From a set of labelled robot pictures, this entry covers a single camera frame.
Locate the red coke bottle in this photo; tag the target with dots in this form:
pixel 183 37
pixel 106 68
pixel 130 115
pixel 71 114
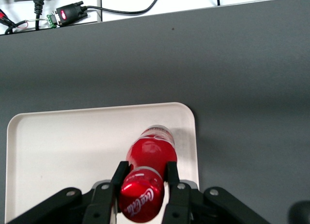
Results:
pixel 150 156

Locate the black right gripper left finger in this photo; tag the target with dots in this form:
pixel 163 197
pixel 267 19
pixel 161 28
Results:
pixel 101 202

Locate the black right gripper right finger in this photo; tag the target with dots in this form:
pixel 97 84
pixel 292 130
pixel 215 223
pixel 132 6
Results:
pixel 181 202

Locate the white plastic tray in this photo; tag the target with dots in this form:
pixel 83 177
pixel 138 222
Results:
pixel 67 146

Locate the black serial connector red light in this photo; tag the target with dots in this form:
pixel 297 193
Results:
pixel 70 13

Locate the green terminal block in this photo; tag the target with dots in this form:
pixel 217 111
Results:
pixel 52 20

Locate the white vertical post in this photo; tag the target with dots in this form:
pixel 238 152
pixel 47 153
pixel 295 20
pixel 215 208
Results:
pixel 99 5

